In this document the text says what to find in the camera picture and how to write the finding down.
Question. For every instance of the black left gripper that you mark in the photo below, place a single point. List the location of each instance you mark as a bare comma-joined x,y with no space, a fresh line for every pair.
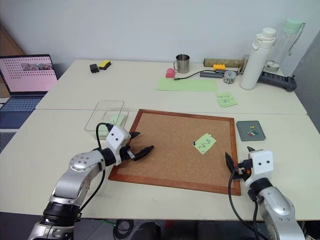
126,153

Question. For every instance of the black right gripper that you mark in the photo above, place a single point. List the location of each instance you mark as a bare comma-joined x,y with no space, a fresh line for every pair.
242,171

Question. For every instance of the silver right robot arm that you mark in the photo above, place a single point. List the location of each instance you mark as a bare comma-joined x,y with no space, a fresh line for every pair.
275,205

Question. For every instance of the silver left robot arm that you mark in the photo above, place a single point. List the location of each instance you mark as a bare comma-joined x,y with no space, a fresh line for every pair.
75,180

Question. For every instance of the red and brown small part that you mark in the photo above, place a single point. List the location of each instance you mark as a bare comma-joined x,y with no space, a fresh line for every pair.
250,133

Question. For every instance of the dark green small part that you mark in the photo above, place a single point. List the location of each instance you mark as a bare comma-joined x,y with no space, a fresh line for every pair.
255,132

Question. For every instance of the wood-framed cork board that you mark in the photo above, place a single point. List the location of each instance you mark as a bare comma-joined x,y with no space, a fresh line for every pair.
172,150

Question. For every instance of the green note with scribble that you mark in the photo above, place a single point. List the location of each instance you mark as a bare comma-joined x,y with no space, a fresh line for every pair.
205,144

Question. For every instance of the green sticky note pad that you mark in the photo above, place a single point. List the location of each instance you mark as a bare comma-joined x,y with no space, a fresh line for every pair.
226,100

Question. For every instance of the grey square tray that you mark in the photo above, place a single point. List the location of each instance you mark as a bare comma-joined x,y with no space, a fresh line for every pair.
250,131

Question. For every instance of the clear plastic box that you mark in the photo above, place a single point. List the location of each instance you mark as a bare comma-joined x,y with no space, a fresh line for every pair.
120,125

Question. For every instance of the clear plastic lid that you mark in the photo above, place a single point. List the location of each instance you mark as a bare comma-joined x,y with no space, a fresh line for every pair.
105,102

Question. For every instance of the large green paper sheet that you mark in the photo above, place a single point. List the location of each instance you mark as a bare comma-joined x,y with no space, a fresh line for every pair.
187,84

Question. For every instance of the pink eraser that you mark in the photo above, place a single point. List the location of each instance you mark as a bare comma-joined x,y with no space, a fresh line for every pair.
170,73

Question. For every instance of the jar of colourful clips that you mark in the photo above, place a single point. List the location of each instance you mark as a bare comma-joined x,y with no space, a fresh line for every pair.
230,77

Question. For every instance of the dark grey power strip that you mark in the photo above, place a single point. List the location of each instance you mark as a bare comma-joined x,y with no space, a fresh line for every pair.
280,81

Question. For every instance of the yellow black eraser sponge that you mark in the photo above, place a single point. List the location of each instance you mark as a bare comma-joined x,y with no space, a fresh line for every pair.
104,64

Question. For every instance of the grey usb hub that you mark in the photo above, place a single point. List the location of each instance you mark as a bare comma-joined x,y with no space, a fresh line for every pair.
211,74

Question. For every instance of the small black block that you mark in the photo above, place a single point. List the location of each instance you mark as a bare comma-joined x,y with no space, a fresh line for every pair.
94,68

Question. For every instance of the steel mug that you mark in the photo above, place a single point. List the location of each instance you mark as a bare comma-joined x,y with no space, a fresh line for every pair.
183,64

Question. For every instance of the yellow toy brick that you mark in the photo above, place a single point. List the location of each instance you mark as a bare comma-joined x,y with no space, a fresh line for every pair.
219,67

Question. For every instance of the white insulated bottle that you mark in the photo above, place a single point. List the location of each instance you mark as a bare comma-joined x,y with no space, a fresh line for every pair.
255,60

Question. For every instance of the clear bottle green cap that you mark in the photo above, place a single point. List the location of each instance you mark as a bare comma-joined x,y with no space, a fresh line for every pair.
287,42

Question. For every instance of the open laptop pink screen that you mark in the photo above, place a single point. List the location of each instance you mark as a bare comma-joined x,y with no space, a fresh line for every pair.
27,75

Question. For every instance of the brown cardboard panel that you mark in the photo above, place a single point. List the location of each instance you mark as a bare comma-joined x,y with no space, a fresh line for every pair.
10,42

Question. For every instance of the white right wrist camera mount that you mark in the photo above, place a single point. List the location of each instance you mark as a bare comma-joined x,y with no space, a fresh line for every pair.
261,166

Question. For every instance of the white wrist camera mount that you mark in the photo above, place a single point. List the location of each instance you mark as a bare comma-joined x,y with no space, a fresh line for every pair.
116,137
261,166

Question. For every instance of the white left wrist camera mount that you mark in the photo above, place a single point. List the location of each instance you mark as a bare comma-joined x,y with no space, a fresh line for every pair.
116,137

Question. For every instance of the metal bracket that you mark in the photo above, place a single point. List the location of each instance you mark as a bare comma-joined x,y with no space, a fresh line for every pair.
244,63

